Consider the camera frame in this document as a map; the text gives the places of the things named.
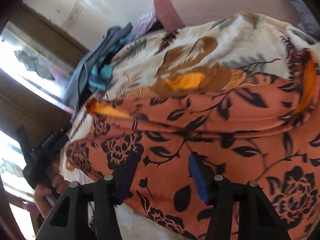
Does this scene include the wooden door with leaded glass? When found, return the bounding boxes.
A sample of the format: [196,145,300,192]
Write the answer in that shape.
[0,120,42,240]
[0,4,90,130]

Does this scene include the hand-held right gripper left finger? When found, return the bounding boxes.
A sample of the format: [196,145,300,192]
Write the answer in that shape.
[37,155,140,240]

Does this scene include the leaf-print blanket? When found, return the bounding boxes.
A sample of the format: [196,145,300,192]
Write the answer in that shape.
[60,12,320,240]

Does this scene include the grey pillow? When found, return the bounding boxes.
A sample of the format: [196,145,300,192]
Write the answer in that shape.
[272,0,318,40]

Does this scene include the clear plastic bag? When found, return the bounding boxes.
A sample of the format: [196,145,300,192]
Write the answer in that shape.
[131,7,160,38]

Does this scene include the person's left hand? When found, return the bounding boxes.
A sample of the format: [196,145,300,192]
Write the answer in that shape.
[35,175,71,218]

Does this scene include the blue-grey cloth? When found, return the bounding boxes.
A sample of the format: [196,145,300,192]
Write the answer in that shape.
[65,22,133,114]

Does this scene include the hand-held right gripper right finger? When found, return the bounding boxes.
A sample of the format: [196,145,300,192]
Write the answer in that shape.
[189,152,292,240]

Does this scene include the orange floral garment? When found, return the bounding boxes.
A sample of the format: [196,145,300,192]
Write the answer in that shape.
[65,50,320,240]

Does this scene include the teal striped cloth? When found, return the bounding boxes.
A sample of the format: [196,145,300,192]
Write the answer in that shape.
[89,55,115,91]

